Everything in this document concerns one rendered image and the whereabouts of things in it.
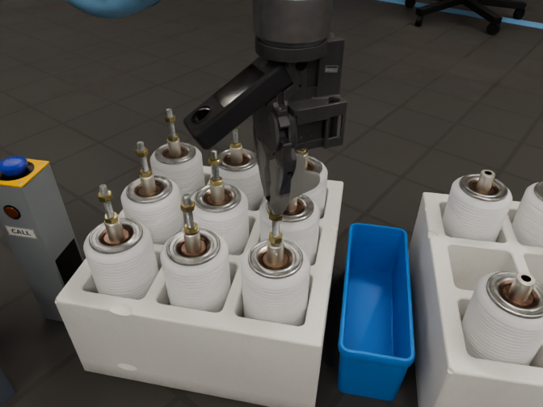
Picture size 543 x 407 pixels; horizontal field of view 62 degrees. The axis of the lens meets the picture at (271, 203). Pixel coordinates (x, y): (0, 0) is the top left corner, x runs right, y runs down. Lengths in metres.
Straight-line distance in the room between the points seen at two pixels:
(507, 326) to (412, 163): 0.79
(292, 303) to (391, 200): 0.61
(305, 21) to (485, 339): 0.45
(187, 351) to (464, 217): 0.49
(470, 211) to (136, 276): 0.53
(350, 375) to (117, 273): 0.38
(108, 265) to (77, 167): 0.73
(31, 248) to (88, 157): 0.63
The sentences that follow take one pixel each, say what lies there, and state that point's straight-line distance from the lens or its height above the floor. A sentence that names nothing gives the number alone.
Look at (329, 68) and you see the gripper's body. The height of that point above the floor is 0.52.
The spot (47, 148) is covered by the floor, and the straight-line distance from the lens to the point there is 1.51.
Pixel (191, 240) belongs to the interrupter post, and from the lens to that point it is 0.63.
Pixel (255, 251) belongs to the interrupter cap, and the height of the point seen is 0.25.
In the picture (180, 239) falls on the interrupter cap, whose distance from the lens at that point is 0.67.
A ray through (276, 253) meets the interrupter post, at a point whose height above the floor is 0.27.
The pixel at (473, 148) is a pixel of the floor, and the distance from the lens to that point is 1.49.
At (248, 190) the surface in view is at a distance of 0.82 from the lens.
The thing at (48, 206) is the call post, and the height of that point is 0.25.
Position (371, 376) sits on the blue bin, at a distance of 0.75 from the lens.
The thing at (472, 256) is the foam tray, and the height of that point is 0.16.
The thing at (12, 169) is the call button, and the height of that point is 0.33.
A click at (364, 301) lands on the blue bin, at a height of 0.00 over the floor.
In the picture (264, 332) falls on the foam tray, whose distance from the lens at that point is 0.64.
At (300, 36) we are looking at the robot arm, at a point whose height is 0.56.
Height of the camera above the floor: 0.69
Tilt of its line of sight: 37 degrees down
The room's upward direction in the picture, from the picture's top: straight up
